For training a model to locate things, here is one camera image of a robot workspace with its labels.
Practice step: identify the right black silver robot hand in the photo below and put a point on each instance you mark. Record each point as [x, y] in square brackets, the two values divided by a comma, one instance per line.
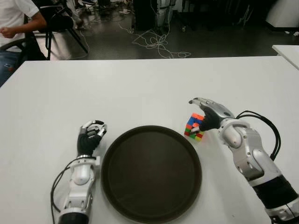
[212, 116]

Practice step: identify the white side table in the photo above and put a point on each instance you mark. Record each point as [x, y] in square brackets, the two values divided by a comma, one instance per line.
[289, 54]

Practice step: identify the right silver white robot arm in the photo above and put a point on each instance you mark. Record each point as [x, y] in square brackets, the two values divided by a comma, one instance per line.
[247, 151]

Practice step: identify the dark brown round plate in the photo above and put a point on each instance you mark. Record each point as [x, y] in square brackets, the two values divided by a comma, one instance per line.
[151, 172]

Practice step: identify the black office armchair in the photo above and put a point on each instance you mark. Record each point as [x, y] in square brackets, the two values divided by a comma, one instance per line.
[32, 49]

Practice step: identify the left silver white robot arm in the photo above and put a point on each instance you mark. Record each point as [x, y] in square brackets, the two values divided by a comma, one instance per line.
[81, 172]

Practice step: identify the black floor cabinet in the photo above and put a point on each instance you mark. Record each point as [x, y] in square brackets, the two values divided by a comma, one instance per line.
[144, 14]

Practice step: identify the silver humanoid robot legs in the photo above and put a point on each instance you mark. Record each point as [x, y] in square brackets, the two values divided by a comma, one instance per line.
[161, 16]

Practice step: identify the white cabinet with black base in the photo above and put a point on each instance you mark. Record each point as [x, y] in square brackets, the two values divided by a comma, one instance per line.
[285, 14]

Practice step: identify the black metal-legged chair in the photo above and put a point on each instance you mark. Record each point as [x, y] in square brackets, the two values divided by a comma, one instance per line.
[60, 22]

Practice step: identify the white paper scrap on floor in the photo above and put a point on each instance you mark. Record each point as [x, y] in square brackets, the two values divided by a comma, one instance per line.
[296, 34]

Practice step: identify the multicoloured Rubik's cube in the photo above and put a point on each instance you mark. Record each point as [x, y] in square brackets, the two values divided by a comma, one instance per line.
[192, 121]

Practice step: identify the black sneaker with white sole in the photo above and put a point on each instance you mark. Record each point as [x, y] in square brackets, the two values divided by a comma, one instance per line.
[87, 2]

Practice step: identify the seated person in white shirt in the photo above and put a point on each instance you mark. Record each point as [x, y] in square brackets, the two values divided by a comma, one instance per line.
[14, 14]

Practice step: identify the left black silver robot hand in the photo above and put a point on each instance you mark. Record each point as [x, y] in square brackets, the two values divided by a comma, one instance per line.
[87, 143]

